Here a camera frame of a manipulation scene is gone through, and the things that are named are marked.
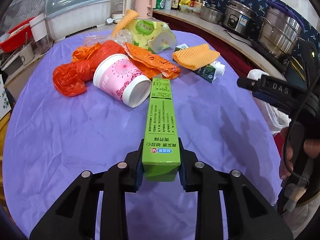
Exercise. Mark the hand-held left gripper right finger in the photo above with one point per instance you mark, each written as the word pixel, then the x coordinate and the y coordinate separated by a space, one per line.
pixel 183 177

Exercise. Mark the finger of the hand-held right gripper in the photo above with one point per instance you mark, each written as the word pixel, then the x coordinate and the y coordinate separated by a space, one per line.
pixel 275 90

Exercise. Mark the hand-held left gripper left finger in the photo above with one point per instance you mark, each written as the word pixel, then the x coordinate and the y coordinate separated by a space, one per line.
pixel 139 177

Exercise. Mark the white plastic bag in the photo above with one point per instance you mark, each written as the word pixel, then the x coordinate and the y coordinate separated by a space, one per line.
pixel 277 120

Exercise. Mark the long green cardboard box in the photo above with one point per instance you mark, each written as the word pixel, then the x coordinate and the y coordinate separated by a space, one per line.
pixel 161 120

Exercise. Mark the clear plastic bag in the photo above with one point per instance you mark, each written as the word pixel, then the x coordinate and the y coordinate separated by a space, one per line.
pixel 122 36

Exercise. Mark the person's right hand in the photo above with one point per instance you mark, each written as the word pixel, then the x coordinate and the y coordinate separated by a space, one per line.
pixel 311 148

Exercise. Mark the black induction cooker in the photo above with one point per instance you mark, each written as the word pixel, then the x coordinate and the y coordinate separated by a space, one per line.
pixel 270 55

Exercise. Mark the large steel steamer pot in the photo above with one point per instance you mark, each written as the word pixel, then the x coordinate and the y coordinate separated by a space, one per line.
pixel 277 35

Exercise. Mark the dark green milk carton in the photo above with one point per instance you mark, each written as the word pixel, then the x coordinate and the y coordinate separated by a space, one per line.
pixel 207 73

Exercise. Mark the steel rice cooker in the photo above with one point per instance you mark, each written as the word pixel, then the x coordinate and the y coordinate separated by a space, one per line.
pixel 237 20

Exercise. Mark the orange foam net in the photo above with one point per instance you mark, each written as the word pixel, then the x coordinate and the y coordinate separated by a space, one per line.
pixel 126 20
pixel 197 55

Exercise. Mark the person's beige clothing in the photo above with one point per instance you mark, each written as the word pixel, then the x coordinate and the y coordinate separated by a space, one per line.
pixel 307 220

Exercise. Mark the steel pot with lid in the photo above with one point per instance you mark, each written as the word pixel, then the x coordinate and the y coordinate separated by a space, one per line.
pixel 211 15

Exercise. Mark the pink patterned paper cup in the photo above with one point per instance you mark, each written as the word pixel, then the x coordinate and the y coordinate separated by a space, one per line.
pixel 120 77

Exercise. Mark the small green carton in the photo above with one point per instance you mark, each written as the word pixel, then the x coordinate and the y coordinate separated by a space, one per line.
pixel 182 47

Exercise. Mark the orange plastic bag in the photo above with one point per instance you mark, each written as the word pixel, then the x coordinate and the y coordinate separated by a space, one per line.
pixel 150 60

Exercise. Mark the red plastic bag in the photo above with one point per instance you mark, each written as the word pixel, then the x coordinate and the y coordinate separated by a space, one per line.
pixel 72 75

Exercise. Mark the yellow food packet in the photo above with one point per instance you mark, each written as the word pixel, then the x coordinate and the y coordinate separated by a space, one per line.
pixel 185 3

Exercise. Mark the green paper roll package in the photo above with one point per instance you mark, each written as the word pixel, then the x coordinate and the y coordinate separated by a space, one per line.
pixel 145 30

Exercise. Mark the printed cardboard box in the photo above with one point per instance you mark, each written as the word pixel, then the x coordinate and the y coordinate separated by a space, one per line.
pixel 5 97

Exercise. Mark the pink electric kettle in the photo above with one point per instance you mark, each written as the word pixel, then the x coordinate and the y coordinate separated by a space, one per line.
pixel 143 2

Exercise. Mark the white power plug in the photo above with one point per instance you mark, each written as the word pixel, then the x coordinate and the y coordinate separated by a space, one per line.
pixel 110 20

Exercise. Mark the grey white mug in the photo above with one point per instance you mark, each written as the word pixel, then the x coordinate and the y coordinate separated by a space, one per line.
pixel 25 55

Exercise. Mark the grey rectangular container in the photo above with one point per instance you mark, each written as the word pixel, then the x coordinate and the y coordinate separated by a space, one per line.
pixel 10 65

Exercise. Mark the white dish drainer grey lid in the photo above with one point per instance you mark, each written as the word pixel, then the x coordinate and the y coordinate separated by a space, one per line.
pixel 75 17

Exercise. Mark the white electric kettle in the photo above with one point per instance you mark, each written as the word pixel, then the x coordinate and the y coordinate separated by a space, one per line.
pixel 122 3

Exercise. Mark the white blender cup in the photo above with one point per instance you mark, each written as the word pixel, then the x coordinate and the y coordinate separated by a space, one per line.
pixel 37 30

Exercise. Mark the red plastic basin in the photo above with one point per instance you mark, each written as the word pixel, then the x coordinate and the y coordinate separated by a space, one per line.
pixel 15 40

